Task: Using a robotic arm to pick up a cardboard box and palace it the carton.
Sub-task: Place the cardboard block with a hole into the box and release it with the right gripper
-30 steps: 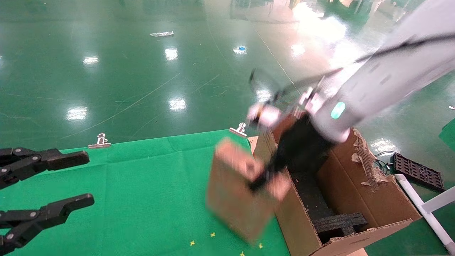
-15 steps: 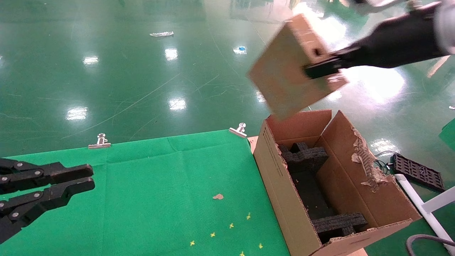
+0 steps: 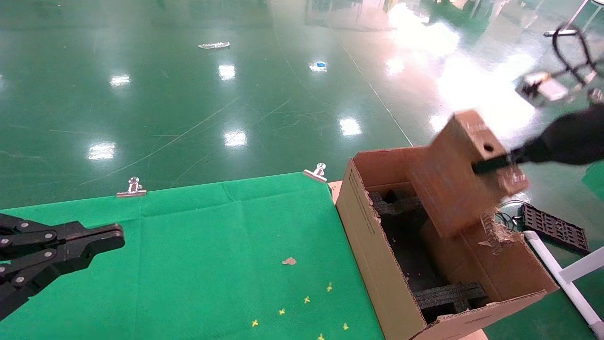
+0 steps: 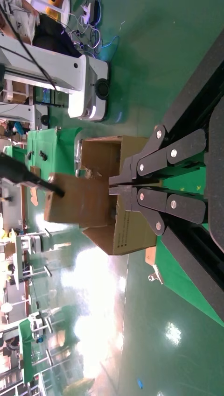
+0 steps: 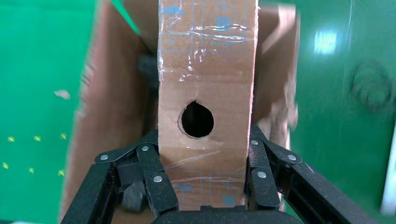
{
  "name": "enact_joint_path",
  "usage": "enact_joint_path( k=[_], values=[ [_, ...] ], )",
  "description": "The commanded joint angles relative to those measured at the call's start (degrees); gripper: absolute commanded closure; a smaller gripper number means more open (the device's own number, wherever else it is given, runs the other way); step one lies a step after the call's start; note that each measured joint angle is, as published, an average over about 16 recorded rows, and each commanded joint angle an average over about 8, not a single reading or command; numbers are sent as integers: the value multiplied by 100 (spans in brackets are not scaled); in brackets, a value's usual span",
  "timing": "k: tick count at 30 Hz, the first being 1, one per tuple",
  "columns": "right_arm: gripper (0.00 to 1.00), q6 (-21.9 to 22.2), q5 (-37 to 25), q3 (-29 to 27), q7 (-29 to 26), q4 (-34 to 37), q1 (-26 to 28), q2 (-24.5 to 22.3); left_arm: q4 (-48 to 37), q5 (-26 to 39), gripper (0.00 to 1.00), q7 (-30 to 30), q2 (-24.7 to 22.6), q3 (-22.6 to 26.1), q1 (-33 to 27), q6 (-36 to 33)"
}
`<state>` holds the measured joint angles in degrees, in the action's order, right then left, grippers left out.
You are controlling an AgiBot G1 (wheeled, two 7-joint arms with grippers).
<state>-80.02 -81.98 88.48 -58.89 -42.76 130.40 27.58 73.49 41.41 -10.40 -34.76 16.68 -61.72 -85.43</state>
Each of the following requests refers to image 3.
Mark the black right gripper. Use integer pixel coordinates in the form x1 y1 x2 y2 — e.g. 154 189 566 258
472 104 604 173

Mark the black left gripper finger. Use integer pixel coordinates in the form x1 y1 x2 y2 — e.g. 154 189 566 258
0 213 124 248
0 234 126 322

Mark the small brown cardboard box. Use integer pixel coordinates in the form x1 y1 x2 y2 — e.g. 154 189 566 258
408 110 529 239

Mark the large open cardboard carton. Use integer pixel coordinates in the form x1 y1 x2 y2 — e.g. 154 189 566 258
336 145 560 340

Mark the black plastic grid tray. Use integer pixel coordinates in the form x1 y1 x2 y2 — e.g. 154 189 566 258
519 203 590 255

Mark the silver binder clip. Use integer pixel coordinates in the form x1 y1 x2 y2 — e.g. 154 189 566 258
117 177 147 198
303 163 328 184

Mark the green sheet piece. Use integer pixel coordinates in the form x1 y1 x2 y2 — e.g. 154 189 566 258
582 161 604 201

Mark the black foam liner sheet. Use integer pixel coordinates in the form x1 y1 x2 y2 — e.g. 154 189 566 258
381 210 446 291

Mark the white stand foot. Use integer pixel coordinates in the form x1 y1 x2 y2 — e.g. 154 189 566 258
544 0 593 38

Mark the green table cloth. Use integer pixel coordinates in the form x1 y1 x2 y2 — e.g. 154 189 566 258
0 171 385 340

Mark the thin floor cable bundle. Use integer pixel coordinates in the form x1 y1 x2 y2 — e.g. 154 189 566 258
495 200 524 232

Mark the gray wrist camera box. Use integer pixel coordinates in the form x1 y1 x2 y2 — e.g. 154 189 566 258
515 71 570 107

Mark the white pipe frame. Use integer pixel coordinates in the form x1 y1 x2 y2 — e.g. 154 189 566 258
523 230 604 339

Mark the thick black braided cable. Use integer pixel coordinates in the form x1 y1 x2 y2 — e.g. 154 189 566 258
551 24 602 85

